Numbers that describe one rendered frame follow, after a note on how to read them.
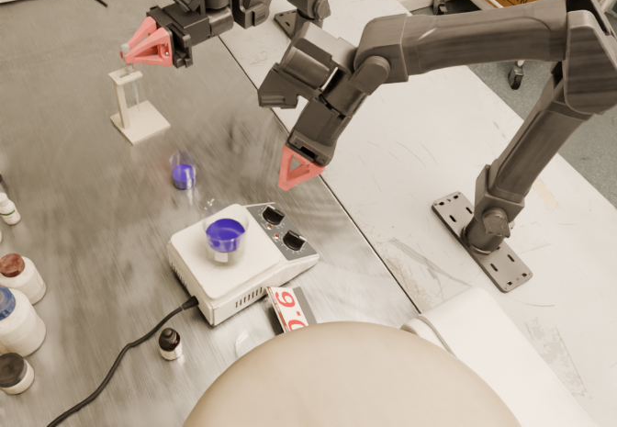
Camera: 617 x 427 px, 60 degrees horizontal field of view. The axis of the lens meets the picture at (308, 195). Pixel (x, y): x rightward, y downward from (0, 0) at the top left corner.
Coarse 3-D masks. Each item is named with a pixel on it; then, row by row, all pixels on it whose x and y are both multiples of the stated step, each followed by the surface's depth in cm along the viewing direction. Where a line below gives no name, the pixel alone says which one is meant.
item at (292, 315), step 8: (272, 288) 80; (280, 296) 80; (288, 296) 81; (280, 304) 78; (288, 304) 80; (296, 304) 81; (288, 312) 79; (296, 312) 80; (288, 320) 77; (296, 320) 78; (304, 320) 80; (288, 328) 76; (296, 328) 77
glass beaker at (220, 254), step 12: (216, 204) 72; (228, 204) 72; (204, 216) 70; (216, 216) 74; (228, 216) 74; (240, 216) 73; (204, 228) 69; (204, 240) 71; (216, 240) 68; (240, 240) 70; (204, 252) 75; (216, 252) 71; (228, 252) 71; (240, 252) 72; (216, 264) 74; (228, 264) 73
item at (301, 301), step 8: (280, 288) 81; (288, 288) 83; (296, 288) 83; (296, 296) 83; (304, 296) 83; (304, 304) 82; (304, 312) 81; (312, 312) 81; (280, 320) 76; (312, 320) 81
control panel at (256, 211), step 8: (248, 208) 84; (256, 208) 85; (264, 208) 87; (256, 216) 84; (264, 224) 83; (272, 224) 84; (280, 224) 86; (288, 224) 87; (272, 232) 83; (280, 232) 84; (296, 232) 86; (272, 240) 81; (280, 240) 82; (280, 248) 81; (288, 248) 82; (304, 248) 84; (312, 248) 85; (288, 256) 80; (296, 256) 81; (304, 256) 82
